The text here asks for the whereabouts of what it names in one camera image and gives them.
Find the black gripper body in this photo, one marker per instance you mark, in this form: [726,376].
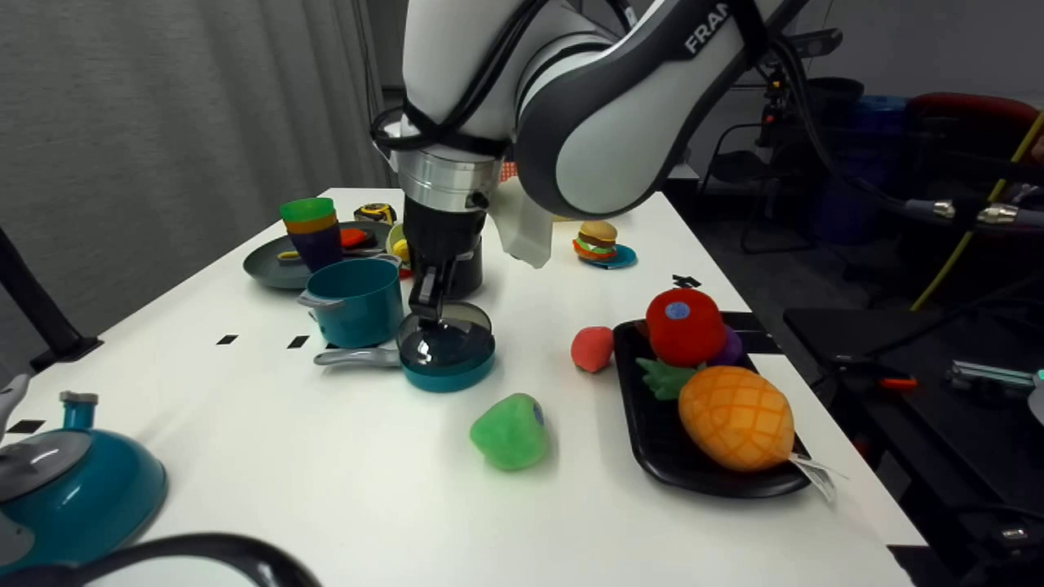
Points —
[443,234]

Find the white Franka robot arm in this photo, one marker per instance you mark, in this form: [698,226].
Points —
[609,99]

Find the light blue pot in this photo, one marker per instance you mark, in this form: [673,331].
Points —
[360,310]

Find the teal kettle grey lid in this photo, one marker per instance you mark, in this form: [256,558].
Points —
[85,502]

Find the light green small plate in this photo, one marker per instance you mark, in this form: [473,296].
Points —
[396,235]

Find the yellow green toy corn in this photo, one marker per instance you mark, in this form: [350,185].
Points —
[398,254]

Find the orange red toy food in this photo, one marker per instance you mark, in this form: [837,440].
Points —
[352,235]

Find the stacked coloured cups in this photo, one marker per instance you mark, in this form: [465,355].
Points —
[314,234]

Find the black tape square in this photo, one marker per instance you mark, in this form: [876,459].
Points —
[298,340]
[227,340]

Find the green plush pear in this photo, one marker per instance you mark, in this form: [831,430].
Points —
[508,433]

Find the toy burger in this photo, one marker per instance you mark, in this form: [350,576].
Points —
[593,243]

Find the small red plush fruit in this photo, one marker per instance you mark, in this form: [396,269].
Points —
[590,351]

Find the grey plate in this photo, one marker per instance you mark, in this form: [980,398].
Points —
[264,269]

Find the teal small plate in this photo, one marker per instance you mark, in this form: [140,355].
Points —
[628,259]

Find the red plush ball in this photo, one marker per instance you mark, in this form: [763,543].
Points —
[687,328]

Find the black tray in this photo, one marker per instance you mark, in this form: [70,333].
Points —
[652,444]

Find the purple plush fruit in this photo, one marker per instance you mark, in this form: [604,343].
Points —
[733,348]

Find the grey curtain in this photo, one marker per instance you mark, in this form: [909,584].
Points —
[164,142]

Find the orange plush fruit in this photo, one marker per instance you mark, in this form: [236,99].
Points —
[735,418]

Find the black stand leg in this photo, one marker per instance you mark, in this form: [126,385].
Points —
[35,304]

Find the white label tag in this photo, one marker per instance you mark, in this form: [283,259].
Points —
[817,477]

